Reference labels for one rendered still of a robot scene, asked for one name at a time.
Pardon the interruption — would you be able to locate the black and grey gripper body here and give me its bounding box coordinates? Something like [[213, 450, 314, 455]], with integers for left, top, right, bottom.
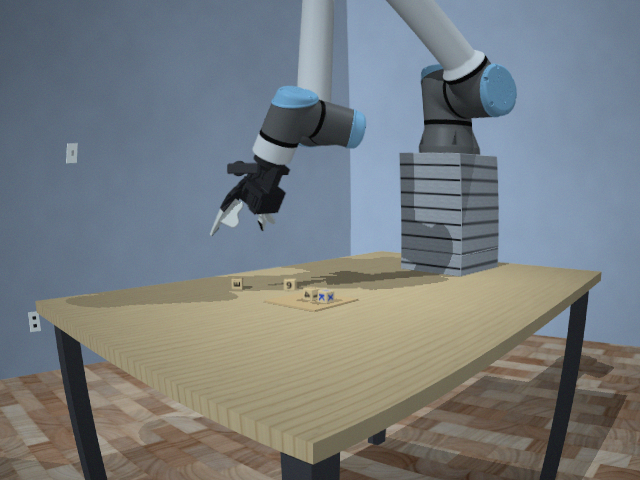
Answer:
[[240, 155, 290, 214]]

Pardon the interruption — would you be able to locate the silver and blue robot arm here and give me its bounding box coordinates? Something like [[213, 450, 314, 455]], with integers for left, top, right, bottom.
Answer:
[[253, 0, 517, 165]]

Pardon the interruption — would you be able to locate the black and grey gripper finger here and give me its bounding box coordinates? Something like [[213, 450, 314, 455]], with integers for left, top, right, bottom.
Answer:
[[258, 214, 275, 231], [210, 182, 243, 236]]

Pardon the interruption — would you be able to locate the tan mat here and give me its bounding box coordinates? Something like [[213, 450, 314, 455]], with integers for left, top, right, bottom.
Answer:
[[264, 292, 358, 312]]

